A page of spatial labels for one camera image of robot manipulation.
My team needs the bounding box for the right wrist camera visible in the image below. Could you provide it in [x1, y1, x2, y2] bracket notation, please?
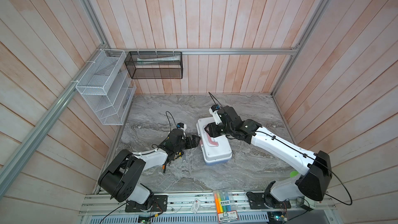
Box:
[209, 104, 222, 124]

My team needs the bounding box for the black mesh basket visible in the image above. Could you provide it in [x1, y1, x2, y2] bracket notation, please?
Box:
[124, 51, 183, 79]

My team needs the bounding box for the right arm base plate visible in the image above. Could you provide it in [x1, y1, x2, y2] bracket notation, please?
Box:
[246, 191, 291, 209]

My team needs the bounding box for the white wire mesh shelf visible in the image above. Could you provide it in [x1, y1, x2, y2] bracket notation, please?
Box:
[76, 49, 136, 125]

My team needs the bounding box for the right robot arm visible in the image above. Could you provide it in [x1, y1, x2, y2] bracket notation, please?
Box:
[197, 105, 332, 208]

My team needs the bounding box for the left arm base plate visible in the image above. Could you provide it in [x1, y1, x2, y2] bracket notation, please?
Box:
[125, 195, 168, 213]

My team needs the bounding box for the white paper tag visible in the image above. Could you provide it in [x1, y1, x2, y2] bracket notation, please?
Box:
[190, 199, 201, 214]

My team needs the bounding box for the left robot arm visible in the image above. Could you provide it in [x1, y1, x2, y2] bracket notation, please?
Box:
[98, 128, 201, 204]

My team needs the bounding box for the highlighter marker pack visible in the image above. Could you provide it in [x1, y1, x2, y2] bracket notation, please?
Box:
[213, 189, 239, 224]

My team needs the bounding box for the aluminium frame rail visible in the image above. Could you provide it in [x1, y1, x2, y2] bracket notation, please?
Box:
[120, 48, 299, 55]

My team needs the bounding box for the green plastic cup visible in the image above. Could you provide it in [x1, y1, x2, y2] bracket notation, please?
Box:
[290, 171, 300, 178]

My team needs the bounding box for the white blue tool box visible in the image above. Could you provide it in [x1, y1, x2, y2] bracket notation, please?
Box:
[197, 117, 232, 166]

